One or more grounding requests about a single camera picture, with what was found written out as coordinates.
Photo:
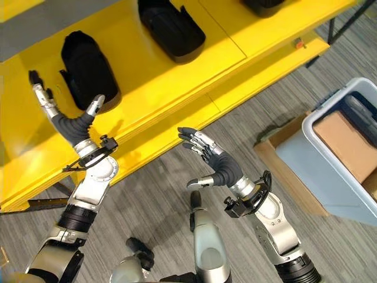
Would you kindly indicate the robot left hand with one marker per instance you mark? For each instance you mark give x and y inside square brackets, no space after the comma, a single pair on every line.
[69,127]

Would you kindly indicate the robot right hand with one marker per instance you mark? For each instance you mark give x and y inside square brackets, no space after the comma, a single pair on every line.
[223,167]

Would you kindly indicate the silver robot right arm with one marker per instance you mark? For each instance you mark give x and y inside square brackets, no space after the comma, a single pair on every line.
[274,224]

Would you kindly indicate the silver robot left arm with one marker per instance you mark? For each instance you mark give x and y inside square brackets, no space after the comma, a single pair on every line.
[75,206]

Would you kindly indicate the flat cardboard box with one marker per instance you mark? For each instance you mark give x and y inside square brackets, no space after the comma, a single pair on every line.
[287,168]

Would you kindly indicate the yellow metal shelf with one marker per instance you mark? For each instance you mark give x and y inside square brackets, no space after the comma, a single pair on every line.
[165,76]

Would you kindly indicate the grey plastic box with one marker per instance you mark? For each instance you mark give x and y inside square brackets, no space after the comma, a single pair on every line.
[330,153]

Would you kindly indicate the black sole-shaped part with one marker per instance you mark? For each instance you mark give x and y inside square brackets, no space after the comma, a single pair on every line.
[88,73]
[262,6]
[172,29]
[360,113]

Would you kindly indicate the silver robot right leg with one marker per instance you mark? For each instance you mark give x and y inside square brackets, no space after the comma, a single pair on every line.
[207,238]

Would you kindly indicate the silver robot leg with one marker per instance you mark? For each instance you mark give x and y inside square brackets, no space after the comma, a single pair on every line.
[134,262]
[207,238]

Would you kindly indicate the brown cardboard sheet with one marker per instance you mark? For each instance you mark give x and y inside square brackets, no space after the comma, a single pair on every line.
[347,144]

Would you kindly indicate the silver robot left leg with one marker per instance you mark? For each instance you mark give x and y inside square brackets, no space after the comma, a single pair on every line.
[134,262]

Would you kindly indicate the orange button switch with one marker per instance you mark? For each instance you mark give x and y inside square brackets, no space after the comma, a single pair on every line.
[299,43]

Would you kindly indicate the black metal frame leg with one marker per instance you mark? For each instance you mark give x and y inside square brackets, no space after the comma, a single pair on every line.
[350,20]

